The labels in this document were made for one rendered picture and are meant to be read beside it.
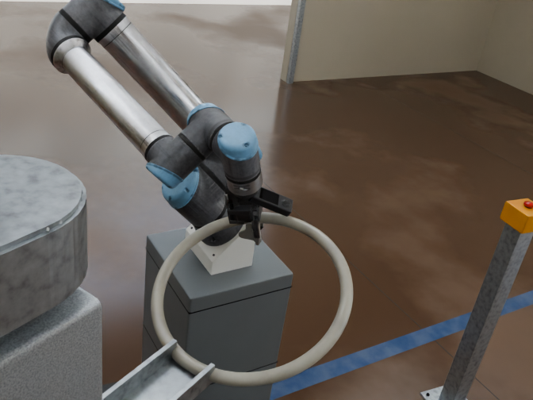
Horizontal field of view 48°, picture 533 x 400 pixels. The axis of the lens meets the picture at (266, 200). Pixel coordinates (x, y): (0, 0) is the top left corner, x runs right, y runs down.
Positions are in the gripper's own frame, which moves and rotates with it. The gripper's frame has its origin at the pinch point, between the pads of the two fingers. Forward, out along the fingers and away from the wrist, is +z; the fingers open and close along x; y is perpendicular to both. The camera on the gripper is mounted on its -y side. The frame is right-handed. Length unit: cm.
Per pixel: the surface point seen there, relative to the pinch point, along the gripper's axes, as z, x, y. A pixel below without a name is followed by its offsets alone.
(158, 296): -8.3, 26.3, 21.7
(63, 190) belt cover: -76, 54, 13
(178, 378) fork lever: -7.4, 46.6, 12.9
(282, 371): -8.6, 44.5, -9.8
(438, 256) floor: 196, -141, -85
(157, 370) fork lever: -7.8, 45.1, 18.0
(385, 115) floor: 279, -383, -66
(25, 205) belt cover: -78, 59, 15
